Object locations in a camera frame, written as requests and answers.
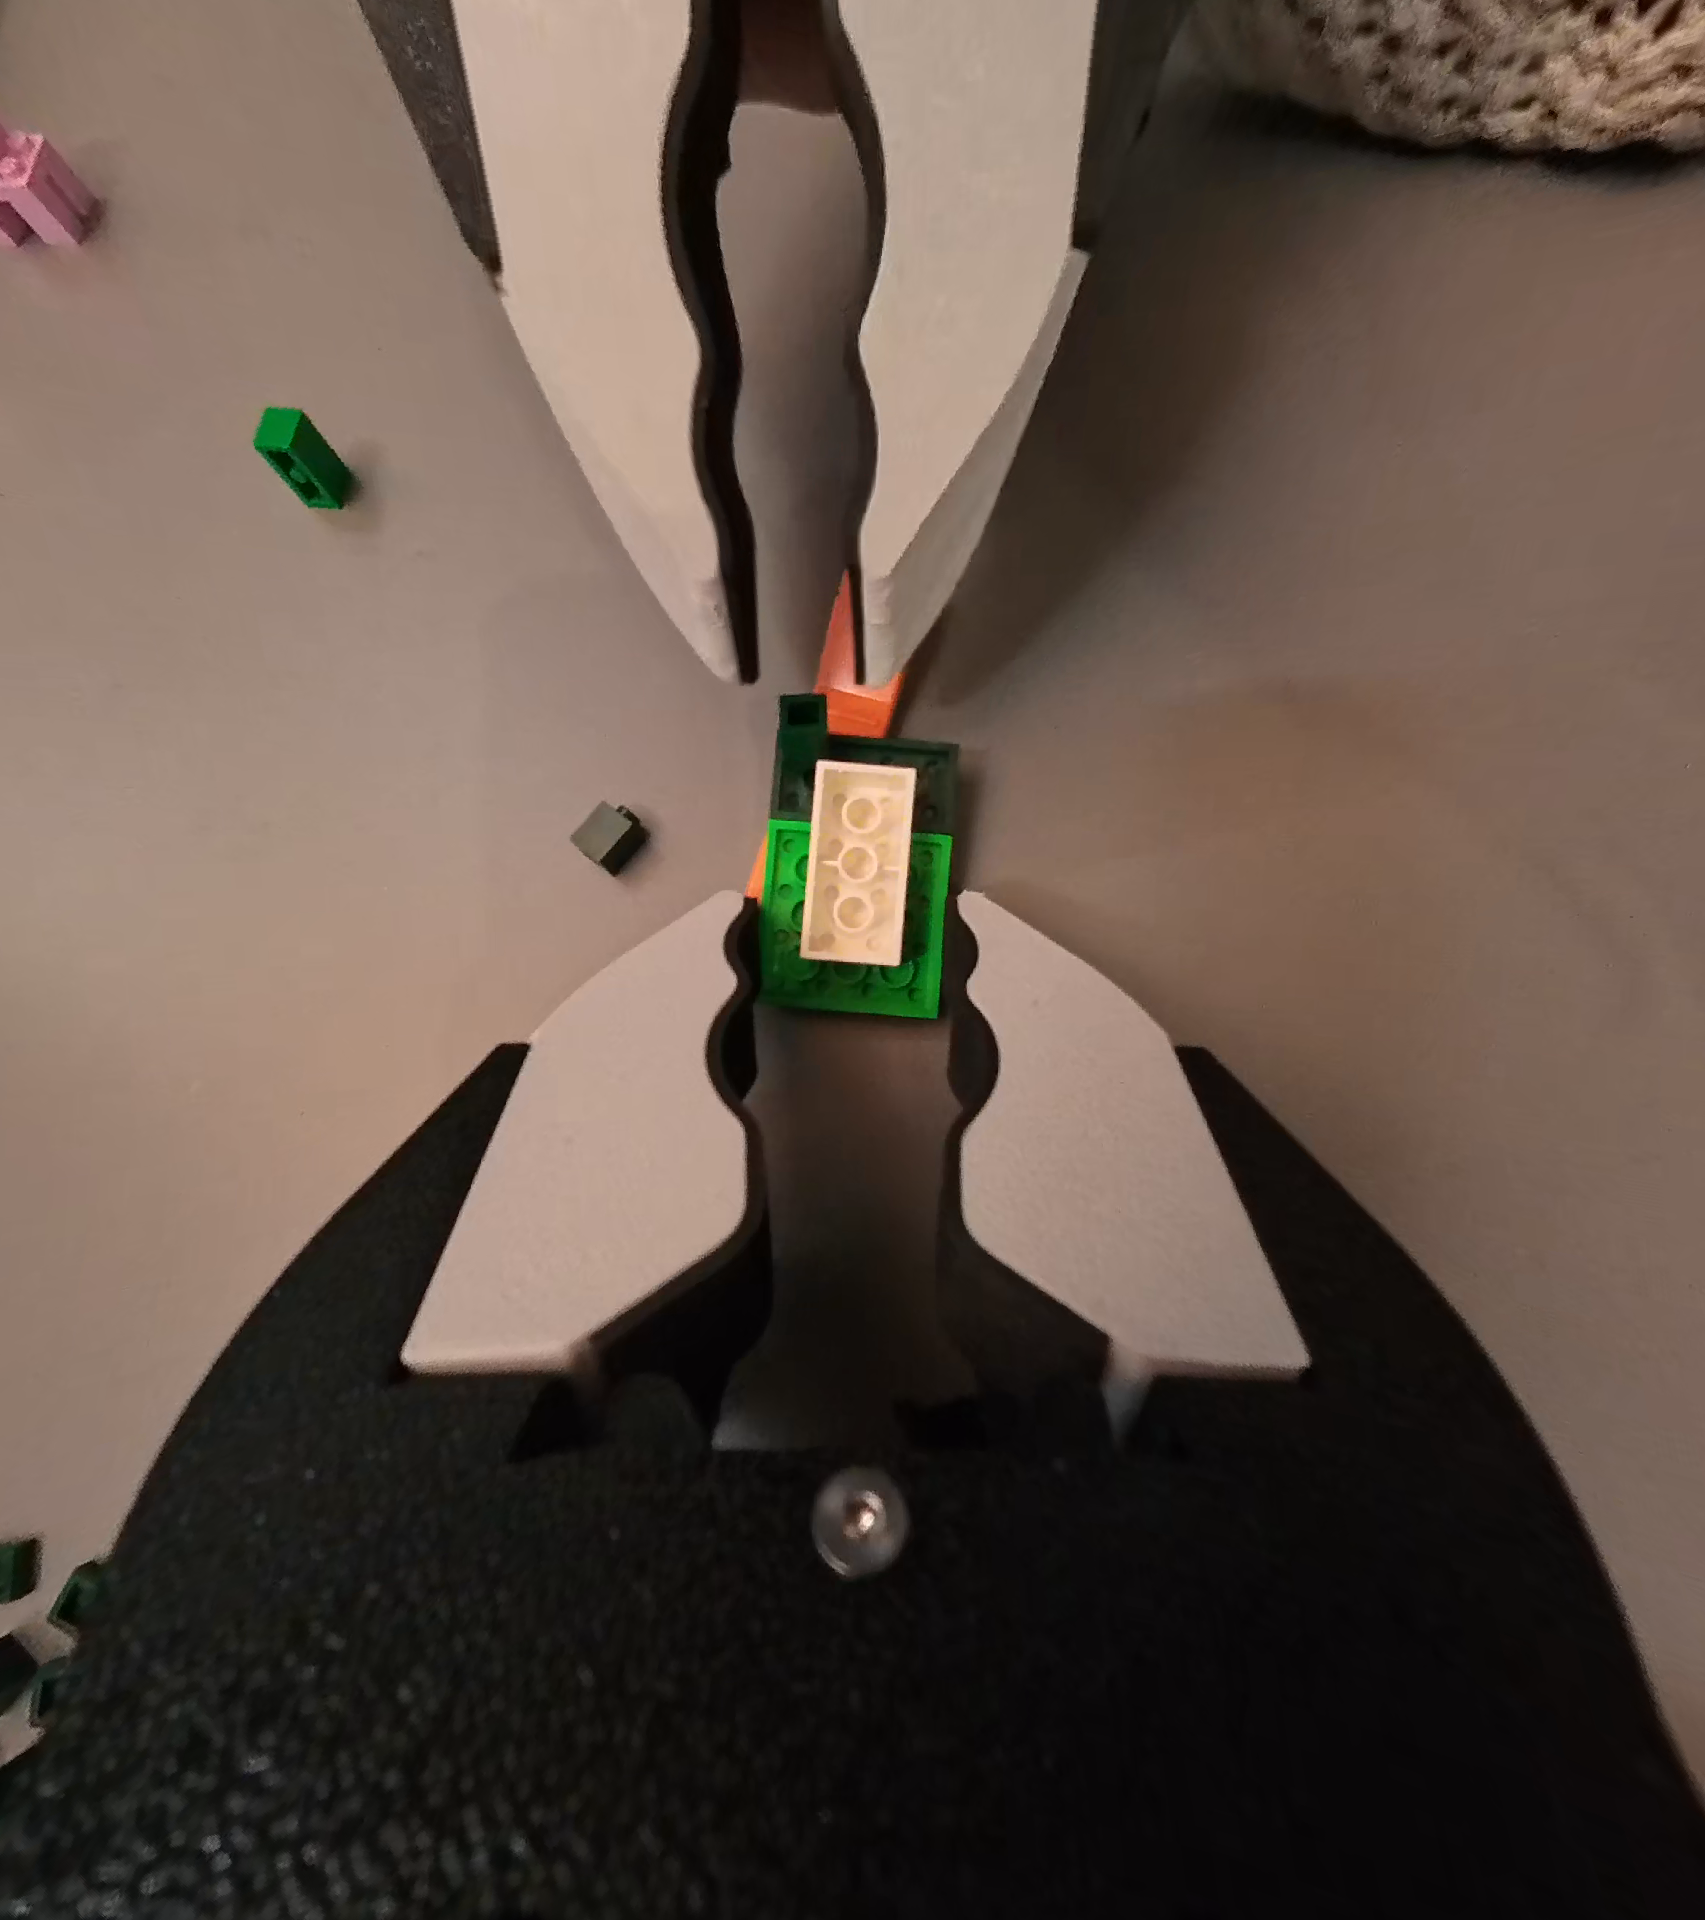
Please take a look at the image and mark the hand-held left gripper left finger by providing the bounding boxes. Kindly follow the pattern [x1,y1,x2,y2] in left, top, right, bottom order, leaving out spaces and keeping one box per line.
[402,889,775,1421]

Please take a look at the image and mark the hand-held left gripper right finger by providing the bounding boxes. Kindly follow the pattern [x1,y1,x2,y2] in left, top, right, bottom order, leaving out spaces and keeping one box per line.
[948,889,1313,1453]

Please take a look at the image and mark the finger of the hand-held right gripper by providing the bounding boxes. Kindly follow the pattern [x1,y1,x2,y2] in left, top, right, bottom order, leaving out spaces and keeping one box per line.
[455,0,766,686]
[840,0,1132,672]

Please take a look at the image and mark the green lego plate assembly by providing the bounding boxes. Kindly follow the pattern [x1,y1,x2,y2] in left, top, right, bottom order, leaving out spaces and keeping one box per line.
[759,693,963,1024]

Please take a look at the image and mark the orange lego brick separator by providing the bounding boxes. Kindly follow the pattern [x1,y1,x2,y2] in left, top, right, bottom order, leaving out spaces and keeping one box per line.
[738,571,909,902]

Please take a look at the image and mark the person's right forearm knit sleeve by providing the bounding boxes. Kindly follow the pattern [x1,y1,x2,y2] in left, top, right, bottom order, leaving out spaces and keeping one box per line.
[1195,0,1705,310]

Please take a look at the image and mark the small dark sloped lego brick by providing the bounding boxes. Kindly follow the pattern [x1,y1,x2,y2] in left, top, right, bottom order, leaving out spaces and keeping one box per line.
[568,802,651,883]

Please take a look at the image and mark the bright green lego brick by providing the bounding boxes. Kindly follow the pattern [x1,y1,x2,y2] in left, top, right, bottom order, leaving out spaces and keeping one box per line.
[252,405,357,515]

